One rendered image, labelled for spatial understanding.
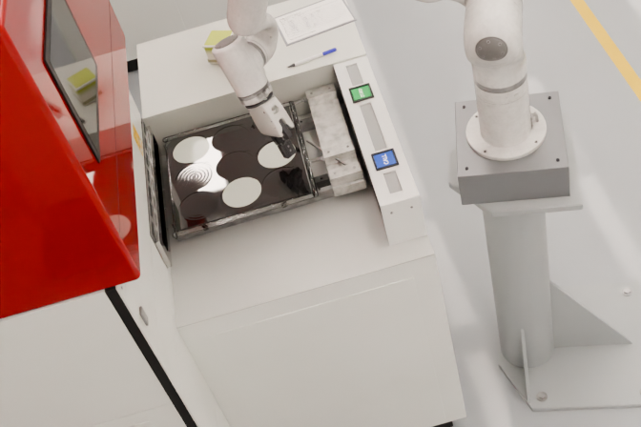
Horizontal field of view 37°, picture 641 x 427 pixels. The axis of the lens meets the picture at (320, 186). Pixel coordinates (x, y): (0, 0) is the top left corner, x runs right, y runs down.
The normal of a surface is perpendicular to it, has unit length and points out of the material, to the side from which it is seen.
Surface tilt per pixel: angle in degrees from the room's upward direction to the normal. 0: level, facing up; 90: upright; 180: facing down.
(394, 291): 90
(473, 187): 90
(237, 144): 0
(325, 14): 0
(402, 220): 90
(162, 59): 0
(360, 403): 90
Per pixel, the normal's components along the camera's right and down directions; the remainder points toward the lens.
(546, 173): -0.07, 0.72
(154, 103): -0.21, -0.68
